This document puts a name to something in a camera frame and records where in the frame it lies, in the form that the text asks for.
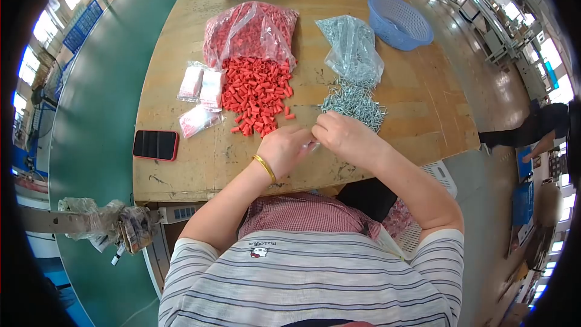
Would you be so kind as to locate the pile of red plastic caps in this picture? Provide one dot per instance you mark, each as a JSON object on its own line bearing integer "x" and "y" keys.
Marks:
{"x": 256, "y": 93}

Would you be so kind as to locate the lavender plastic basket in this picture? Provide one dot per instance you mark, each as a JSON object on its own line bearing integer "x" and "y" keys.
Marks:
{"x": 399, "y": 22}

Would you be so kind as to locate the plastic wrapped bundle on bar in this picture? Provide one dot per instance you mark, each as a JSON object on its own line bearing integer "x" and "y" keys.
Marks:
{"x": 111, "y": 225}

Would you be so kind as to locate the person's body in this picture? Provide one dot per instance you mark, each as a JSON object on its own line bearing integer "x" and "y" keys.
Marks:
{"x": 313, "y": 281}

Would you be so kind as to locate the person's right fingers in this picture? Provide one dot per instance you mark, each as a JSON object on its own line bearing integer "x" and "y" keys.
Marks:
{"x": 324, "y": 125}

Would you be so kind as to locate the white power strip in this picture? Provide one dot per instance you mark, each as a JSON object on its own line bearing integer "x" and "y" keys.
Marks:
{"x": 179, "y": 213}

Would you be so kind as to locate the small packet with red caps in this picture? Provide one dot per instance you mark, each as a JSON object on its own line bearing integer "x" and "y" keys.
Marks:
{"x": 191, "y": 82}
{"x": 212, "y": 91}
{"x": 199, "y": 120}

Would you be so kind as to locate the person's left hand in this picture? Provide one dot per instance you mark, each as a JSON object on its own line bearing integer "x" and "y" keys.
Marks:
{"x": 281, "y": 150}

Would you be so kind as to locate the white plastic crate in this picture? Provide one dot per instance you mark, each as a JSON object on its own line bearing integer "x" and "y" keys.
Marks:
{"x": 433, "y": 190}

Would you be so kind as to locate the pile of silver screws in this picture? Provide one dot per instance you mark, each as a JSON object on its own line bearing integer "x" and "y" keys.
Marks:
{"x": 356, "y": 102}

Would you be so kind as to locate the rack of blue bins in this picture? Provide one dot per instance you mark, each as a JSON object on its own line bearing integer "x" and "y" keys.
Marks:
{"x": 82, "y": 26}

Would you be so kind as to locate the smartphone in red case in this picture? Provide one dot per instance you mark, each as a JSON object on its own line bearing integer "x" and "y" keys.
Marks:
{"x": 155, "y": 145}

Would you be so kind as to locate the person's left fingers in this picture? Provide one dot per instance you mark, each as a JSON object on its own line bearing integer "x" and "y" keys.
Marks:
{"x": 305, "y": 137}

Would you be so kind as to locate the clear bag of red caps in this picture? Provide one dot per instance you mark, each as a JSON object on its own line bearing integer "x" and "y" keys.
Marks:
{"x": 249, "y": 32}

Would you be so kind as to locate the person's legs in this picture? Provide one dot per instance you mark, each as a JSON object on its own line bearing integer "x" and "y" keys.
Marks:
{"x": 308, "y": 213}

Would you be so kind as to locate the green conveyor belt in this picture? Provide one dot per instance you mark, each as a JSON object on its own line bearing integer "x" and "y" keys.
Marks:
{"x": 100, "y": 145}

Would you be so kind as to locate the person's right hand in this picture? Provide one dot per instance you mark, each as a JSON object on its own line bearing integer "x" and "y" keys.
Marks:
{"x": 349, "y": 138}

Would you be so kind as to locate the clear bag of silver screws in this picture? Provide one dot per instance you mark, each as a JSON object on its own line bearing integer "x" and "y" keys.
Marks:
{"x": 354, "y": 47}

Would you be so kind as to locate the small clear plastic packet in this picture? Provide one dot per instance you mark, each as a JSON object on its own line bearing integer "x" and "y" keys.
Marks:
{"x": 312, "y": 146}

